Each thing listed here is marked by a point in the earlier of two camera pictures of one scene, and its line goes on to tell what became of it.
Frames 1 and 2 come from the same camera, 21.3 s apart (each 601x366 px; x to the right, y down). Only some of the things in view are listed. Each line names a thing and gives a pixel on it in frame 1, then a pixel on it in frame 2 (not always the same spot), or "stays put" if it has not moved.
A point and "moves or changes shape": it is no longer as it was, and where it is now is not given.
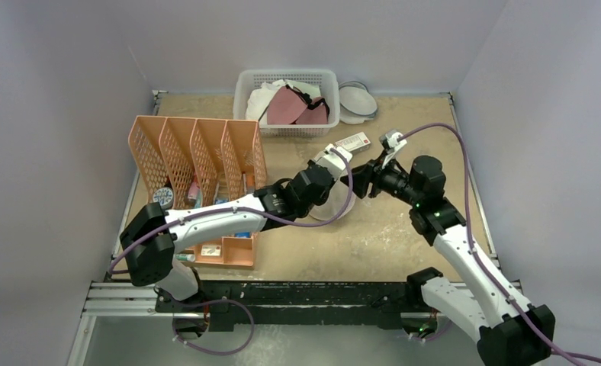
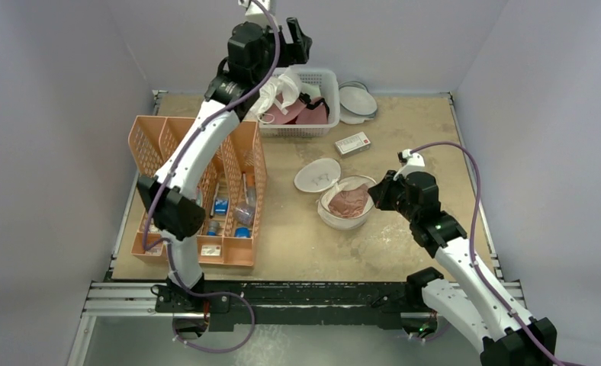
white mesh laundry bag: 338,195 moves or changes shape
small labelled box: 210,250 stays put
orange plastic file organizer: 203,163 stays put
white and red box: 356,142 stays put
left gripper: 322,162 → 299,52
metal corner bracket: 156,101 stays put
